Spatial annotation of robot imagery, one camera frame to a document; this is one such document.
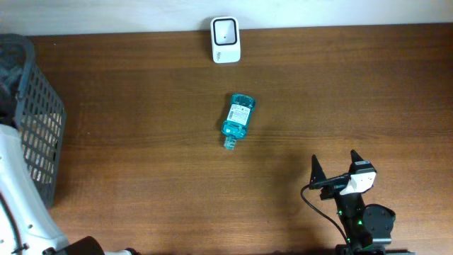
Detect white barcode scanner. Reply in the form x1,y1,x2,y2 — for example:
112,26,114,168
210,16,241,64

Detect teal mouthwash bottle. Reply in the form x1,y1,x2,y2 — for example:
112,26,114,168
221,93,256,150

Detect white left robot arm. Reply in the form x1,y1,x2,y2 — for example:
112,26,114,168
1,125,137,255

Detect dark grey mesh basket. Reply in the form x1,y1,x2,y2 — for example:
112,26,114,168
1,34,67,208

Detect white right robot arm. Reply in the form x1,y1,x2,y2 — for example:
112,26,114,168
300,150,411,255

